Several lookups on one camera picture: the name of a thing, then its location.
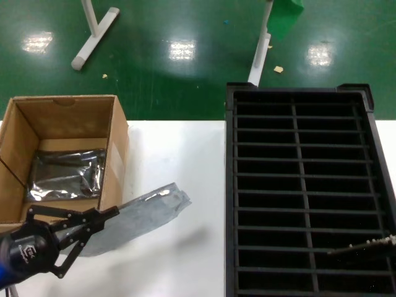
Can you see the black slotted plastic container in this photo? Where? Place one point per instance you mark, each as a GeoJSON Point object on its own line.
{"type": "Point", "coordinates": [297, 139]}

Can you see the silver antistatic bag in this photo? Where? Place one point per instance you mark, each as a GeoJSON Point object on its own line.
{"type": "Point", "coordinates": [62, 170]}
{"type": "Point", "coordinates": [148, 210]}

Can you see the green tablecloth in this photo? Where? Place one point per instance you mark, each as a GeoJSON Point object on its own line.
{"type": "Point", "coordinates": [284, 18]}

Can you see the white metal table leg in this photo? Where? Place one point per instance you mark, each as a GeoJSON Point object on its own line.
{"type": "Point", "coordinates": [92, 40]}
{"type": "Point", "coordinates": [260, 55]}

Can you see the brown cardboard box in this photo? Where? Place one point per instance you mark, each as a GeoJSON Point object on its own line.
{"type": "Point", "coordinates": [62, 120]}

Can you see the yellow paper scrap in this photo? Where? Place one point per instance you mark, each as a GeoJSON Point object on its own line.
{"type": "Point", "coordinates": [278, 69]}

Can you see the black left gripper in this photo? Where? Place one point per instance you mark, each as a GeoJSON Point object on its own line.
{"type": "Point", "coordinates": [34, 250]}

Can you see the dark graphics card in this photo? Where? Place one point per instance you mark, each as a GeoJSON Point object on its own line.
{"type": "Point", "coordinates": [371, 246]}

